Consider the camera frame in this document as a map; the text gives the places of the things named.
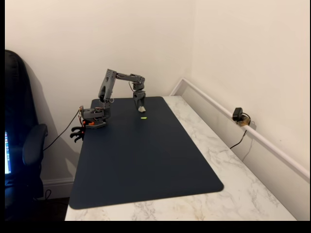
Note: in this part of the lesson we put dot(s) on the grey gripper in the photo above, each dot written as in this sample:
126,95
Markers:
139,96

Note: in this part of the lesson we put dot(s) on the small white plastic object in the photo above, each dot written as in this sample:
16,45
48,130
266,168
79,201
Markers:
142,109

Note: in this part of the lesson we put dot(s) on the dark navy desk mat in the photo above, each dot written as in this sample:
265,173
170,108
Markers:
145,157

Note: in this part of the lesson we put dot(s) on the black and orange clamp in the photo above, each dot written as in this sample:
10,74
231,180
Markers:
77,132

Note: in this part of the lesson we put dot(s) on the black webcam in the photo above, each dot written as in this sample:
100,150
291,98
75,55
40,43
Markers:
236,114

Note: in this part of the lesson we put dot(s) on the white baseboard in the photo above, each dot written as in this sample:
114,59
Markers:
58,184

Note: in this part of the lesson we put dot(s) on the black office chair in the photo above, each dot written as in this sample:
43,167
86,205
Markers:
19,97

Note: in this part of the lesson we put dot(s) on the yellowish webcam mount tape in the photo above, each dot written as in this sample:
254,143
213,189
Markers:
244,122

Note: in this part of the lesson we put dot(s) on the white wall ledge trim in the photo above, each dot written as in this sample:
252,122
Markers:
267,143

